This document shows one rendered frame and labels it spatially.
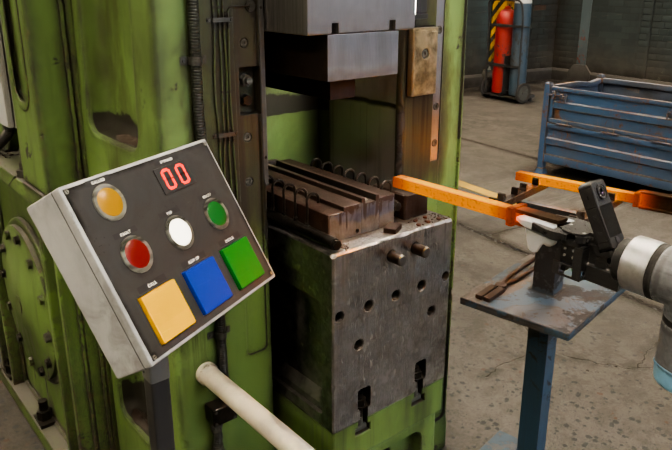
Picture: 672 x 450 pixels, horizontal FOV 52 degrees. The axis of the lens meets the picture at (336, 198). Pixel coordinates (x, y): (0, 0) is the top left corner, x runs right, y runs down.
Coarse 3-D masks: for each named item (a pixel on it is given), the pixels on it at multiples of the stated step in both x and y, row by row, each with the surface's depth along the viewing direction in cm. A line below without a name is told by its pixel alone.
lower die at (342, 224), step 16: (272, 160) 188; (288, 160) 191; (272, 176) 176; (288, 176) 176; (304, 176) 172; (336, 176) 175; (288, 192) 166; (304, 192) 163; (320, 192) 163; (336, 192) 162; (384, 192) 162; (288, 208) 162; (304, 208) 156; (320, 208) 155; (336, 208) 155; (352, 208) 154; (368, 208) 157; (384, 208) 161; (320, 224) 153; (336, 224) 152; (352, 224) 155; (368, 224) 159; (384, 224) 162
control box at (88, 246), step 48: (192, 144) 120; (96, 192) 99; (144, 192) 107; (192, 192) 115; (48, 240) 98; (96, 240) 96; (144, 240) 103; (192, 240) 111; (96, 288) 96; (144, 288) 100; (96, 336) 99; (144, 336) 96; (192, 336) 104
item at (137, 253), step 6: (132, 240) 101; (138, 240) 102; (126, 246) 100; (132, 246) 100; (138, 246) 101; (144, 246) 102; (126, 252) 99; (132, 252) 100; (138, 252) 101; (144, 252) 102; (132, 258) 99; (138, 258) 100; (144, 258) 101; (132, 264) 99; (138, 264) 100; (144, 264) 101
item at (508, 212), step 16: (400, 176) 148; (416, 192) 143; (432, 192) 139; (448, 192) 136; (464, 192) 136; (480, 208) 130; (496, 208) 127; (512, 208) 124; (528, 208) 124; (512, 224) 125; (560, 224) 118
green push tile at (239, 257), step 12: (240, 240) 119; (228, 252) 116; (240, 252) 118; (252, 252) 121; (228, 264) 115; (240, 264) 117; (252, 264) 120; (240, 276) 116; (252, 276) 118; (240, 288) 115
